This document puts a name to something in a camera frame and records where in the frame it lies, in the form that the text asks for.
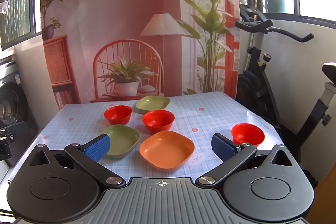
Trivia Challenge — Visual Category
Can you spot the printed room backdrop cloth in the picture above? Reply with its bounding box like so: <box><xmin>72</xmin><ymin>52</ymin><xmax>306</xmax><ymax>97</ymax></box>
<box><xmin>40</xmin><ymin>0</ymin><xmax>241</xmax><ymax>110</ymax></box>

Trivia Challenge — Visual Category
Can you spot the orange square plate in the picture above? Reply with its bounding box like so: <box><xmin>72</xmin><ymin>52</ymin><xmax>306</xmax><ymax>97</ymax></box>
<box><xmin>139</xmin><ymin>131</ymin><xmax>195</xmax><ymax>171</ymax></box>

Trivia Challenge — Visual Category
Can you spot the black exercise bike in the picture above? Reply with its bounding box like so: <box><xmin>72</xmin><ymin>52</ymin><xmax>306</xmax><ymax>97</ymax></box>
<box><xmin>234</xmin><ymin>3</ymin><xmax>336</xmax><ymax>182</ymax></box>

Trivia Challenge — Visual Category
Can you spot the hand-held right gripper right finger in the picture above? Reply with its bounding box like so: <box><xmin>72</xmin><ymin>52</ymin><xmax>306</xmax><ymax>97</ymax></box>
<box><xmin>195</xmin><ymin>133</ymin><xmax>293</xmax><ymax>189</ymax></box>

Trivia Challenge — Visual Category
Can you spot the plaid printed tablecloth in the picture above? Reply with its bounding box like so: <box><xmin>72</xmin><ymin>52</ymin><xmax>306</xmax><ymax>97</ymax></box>
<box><xmin>8</xmin><ymin>91</ymin><xmax>302</xmax><ymax>184</ymax></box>

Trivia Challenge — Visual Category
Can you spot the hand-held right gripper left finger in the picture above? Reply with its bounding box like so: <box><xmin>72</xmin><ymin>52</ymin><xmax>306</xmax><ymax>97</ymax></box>
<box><xmin>28</xmin><ymin>134</ymin><xmax>127</xmax><ymax>188</ymax></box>

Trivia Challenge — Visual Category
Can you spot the red plastic bowl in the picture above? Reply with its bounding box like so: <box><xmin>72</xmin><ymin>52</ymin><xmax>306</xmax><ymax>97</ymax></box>
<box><xmin>231</xmin><ymin>123</ymin><xmax>265</xmax><ymax>147</ymax></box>
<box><xmin>142</xmin><ymin>110</ymin><xmax>175</xmax><ymax>135</ymax></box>
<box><xmin>104</xmin><ymin>105</ymin><xmax>132</xmax><ymax>125</ymax></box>

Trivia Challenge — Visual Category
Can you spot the grey washing machine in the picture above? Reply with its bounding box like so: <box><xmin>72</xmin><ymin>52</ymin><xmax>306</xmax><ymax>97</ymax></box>
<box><xmin>0</xmin><ymin>55</ymin><xmax>38</xmax><ymax>135</ymax></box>

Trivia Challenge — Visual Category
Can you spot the green square plate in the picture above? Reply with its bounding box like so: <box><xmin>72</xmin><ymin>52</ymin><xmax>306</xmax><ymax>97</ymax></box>
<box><xmin>99</xmin><ymin>124</ymin><xmax>141</xmax><ymax>160</ymax></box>
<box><xmin>135</xmin><ymin>96</ymin><xmax>171</xmax><ymax>113</ymax></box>

